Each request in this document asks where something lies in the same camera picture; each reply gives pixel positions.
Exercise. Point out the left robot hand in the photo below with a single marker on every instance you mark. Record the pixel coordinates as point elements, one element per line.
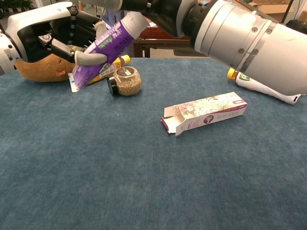
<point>36,28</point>

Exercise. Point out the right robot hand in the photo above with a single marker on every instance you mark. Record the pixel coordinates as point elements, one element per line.
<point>172,14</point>

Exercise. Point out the white bottle cap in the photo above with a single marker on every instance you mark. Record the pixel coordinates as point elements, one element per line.
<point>136,24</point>

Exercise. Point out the purple toothpaste tube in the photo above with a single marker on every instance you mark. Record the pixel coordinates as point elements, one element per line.
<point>110,45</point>

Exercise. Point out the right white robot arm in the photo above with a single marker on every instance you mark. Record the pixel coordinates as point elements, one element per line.
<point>251,40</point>

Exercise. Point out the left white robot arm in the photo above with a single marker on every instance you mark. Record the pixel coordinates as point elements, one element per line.
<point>7,55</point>

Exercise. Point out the floral toothpaste carton box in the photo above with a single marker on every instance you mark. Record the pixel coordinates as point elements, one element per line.
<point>211,107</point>

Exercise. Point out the white floral bottle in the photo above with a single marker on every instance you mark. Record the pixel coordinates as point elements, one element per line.
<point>254,86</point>

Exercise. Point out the wooden mahjong table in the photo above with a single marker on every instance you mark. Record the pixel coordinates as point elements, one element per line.
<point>163,45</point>

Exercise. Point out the potted green plants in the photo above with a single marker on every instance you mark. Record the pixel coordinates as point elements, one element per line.
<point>14,3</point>

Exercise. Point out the brown capybara plush toy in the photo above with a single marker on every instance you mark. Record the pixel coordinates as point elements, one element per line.
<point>40,72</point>

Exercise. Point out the yellow label tea bottle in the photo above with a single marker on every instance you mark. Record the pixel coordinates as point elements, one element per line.
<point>120,61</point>

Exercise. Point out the glass grain jar black lid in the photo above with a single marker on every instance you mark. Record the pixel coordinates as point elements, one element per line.
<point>128,82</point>

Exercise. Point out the cardboard box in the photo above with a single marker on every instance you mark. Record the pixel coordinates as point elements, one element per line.
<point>275,10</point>

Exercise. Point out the black chair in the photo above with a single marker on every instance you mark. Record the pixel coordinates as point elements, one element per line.
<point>298,25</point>

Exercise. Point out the blue table cloth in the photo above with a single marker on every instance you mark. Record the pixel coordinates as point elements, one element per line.
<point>144,179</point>

